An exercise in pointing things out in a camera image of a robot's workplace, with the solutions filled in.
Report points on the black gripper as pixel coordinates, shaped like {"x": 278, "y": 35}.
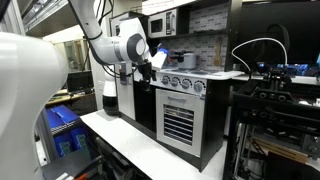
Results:
{"x": 146, "y": 70}

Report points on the white oven door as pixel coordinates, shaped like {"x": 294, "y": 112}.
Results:
{"x": 198, "y": 133}

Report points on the grey stove knob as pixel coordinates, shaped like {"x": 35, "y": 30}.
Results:
{"x": 186, "y": 83}
{"x": 198, "y": 87}
{"x": 165, "y": 80}
{"x": 175, "y": 81}

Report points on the white fridge door with dispenser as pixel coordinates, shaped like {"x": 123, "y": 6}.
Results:
{"x": 128, "y": 100}

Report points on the grey pot with black lid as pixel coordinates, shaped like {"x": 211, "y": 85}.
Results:
{"x": 188, "y": 61}

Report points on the white black cylinder device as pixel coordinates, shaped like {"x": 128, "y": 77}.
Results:
{"x": 110, "y": 93}

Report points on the small black background monitor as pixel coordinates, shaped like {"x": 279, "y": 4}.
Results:
{"x": 80, "y": 81}

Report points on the white toy microwave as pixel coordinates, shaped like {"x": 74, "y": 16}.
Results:
{"x": 165, "y": 15}

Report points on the wooden spatula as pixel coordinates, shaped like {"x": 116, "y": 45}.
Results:
{"x": 217, "y": 58}

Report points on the white toy kitchen unit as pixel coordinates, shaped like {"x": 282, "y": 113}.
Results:
{"x": 213, "y": 126}

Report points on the blue storage box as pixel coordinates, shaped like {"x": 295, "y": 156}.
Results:
{"x": 71, "y": 141}
{"x": 61, "y": 115}

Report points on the metal overhead shelf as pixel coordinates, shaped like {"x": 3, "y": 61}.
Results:
{"x": 43, "y": 16}

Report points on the large black monitor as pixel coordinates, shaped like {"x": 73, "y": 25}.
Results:
{"x": 283, "y": 30}

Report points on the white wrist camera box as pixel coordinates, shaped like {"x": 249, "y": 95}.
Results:
{"x": 160, "y": 58}

